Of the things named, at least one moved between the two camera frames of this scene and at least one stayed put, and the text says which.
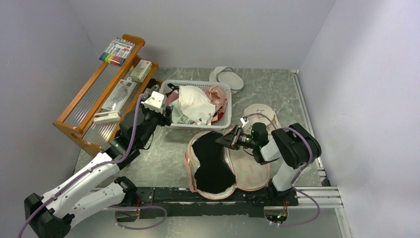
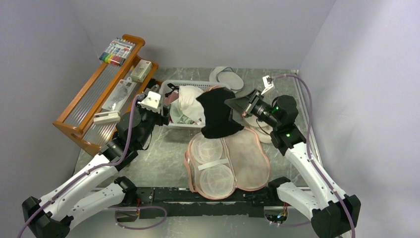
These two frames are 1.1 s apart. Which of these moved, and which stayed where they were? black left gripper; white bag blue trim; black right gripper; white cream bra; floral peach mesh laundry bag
Moved: black right gripper
Stayed: white bag blue trim; floral peach mesh laundry bag; white cream bra; black left gripper
